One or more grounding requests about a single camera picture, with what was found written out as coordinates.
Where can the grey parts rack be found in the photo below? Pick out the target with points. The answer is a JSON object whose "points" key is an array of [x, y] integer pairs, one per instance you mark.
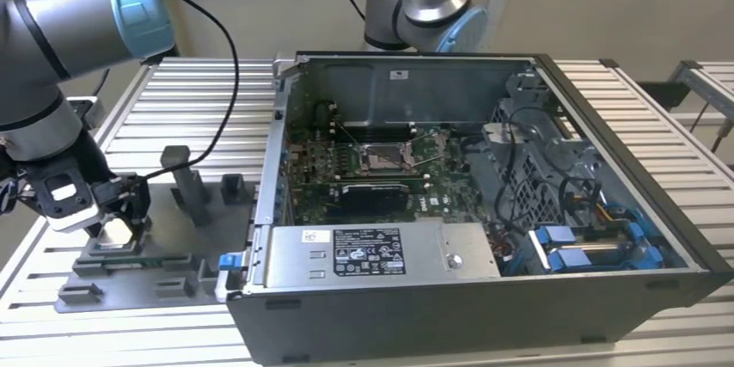
{"points": [[172, 238]]}

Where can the silver CPU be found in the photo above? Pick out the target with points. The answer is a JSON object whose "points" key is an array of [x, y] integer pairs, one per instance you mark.
{"points": [[116, 233]]}

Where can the aluminium slat side table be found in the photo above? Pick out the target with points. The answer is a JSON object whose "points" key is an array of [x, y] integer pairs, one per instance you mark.
{"points": [[714, 83]]}

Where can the black metal post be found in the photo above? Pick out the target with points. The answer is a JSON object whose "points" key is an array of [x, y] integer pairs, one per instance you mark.
{"points": [[172, 51]]}

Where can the blue case latch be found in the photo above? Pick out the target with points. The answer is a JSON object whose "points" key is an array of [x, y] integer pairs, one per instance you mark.
{"points": [[227, 262]]}

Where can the metal disk bay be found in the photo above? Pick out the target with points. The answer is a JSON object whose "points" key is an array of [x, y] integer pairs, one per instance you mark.
{"points": [[532, 186]]}

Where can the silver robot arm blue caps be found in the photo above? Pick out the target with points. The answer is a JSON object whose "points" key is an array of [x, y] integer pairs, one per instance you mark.
{"points": [[68, 19]]}

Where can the CPU socket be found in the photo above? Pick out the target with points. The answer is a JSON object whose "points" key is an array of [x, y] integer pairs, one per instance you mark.
{"points": [[383, 158]]}

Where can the silver power supply unit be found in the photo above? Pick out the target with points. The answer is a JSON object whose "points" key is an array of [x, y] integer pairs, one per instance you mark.
{"points": [[292, 259]]}

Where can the blue disk carrier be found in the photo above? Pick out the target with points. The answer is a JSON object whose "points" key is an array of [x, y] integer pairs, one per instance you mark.
{"points": [[570, 258], [556, 236]]}

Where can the grey PC case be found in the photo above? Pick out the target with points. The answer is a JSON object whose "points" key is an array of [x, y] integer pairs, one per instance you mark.
{"points": [[401, 324]]}

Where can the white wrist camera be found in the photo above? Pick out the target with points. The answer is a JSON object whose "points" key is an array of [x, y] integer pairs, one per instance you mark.
{"points": [[68, 217], [85, 110]]}

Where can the green motherboard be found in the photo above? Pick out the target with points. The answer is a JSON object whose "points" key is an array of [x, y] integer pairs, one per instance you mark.
{"points": [[452, 186]]}

